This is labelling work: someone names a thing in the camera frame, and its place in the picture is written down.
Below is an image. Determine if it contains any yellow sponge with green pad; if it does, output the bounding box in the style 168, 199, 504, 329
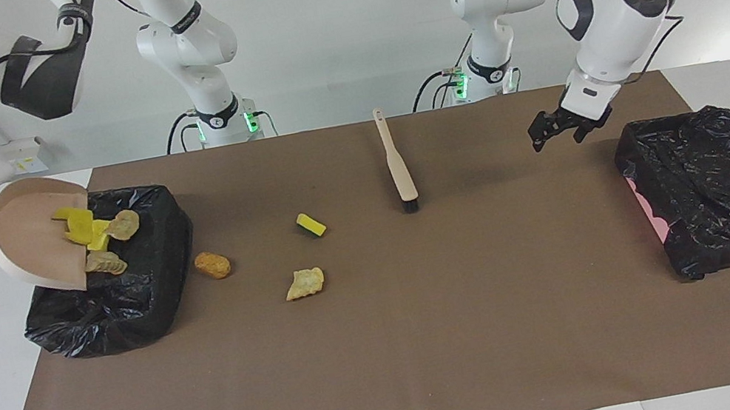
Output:
295, 209, 329, 241

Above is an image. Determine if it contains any brown table mat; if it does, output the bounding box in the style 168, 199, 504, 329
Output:
0, 56, 730, 410

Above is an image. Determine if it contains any blocky pale foam chunk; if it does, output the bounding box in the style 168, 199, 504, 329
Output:
82, 246, 130, 281

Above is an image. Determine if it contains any black bagged pink bin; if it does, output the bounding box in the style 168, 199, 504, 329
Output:
608, 101, 730, 292

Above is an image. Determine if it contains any white wall socket box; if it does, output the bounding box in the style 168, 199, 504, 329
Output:
0, 135, 50, 179

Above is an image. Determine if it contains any rounded pale foam chunk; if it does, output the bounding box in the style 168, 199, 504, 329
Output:
105, 208, 144, 243

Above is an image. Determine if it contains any beige brush with black bristles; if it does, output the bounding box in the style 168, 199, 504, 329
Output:
371, 104, 423, 218

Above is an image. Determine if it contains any black base cable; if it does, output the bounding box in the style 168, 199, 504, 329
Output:
401, 27, 490, 113
160, 108, 209, 155

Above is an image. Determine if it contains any jagged pale foam chunk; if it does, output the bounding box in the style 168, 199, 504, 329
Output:
282, 265, 328, 303

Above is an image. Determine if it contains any yellow sponge piece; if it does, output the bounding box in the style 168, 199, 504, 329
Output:
50, 201, 99, 250
84, 218, 117, 255

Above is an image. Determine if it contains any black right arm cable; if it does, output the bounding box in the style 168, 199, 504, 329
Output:
0, 0, 173, 82

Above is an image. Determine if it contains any orange-brown foam nugget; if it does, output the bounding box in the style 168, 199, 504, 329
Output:
192, 247, 234, 283

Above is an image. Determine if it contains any black bagged tall bin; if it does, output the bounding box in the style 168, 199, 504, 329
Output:
2, 175, 213, 370

